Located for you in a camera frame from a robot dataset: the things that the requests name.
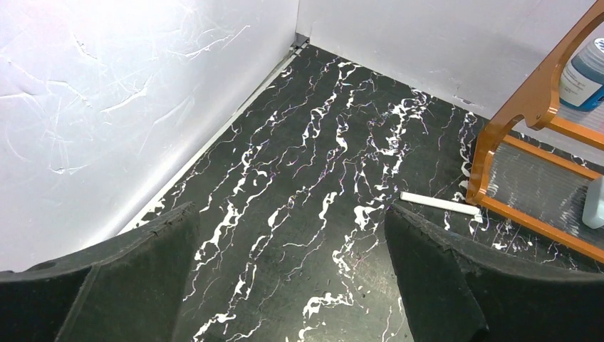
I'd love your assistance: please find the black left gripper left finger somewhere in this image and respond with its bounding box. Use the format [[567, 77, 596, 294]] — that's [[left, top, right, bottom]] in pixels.
[[1, 202, 200, 341]]

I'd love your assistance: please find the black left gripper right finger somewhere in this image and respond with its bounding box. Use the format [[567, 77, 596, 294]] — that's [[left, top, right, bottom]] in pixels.
[[384, 204, 603, 341]]

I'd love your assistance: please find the white marker pen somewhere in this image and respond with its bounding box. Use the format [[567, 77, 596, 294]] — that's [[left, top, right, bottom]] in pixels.
[[400, 192, 483, 223]]

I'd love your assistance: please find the orange wooden shelf rack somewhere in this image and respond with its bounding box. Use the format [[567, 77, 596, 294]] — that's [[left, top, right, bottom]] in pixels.
[[465, 0, 604, 264]]

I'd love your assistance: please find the translucent bottle on lower shelf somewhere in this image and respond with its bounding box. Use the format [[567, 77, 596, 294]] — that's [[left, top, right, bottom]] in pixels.
[[582, 176, 603, 229]]

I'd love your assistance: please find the blue lidded jar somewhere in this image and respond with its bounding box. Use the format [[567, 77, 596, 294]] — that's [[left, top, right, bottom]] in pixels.
[[559, 38, 603, 112]]

